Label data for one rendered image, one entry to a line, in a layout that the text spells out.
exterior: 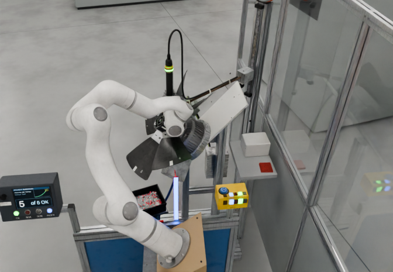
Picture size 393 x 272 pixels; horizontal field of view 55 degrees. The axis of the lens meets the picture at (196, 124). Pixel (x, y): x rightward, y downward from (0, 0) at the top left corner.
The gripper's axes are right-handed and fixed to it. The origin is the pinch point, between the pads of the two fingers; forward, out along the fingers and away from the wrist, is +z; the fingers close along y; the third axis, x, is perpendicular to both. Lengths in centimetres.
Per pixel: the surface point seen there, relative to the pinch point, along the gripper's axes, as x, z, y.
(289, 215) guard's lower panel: -75, -28, 70
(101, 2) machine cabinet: -140, 540, -87
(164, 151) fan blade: -27.5, -14.7, -4.8
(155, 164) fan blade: -29.9, -21.3, -9.7
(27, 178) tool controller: -22, -33, -70
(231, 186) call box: -39, -34, 30
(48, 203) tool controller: -30, -42, -61
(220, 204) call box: -43, -42, 22
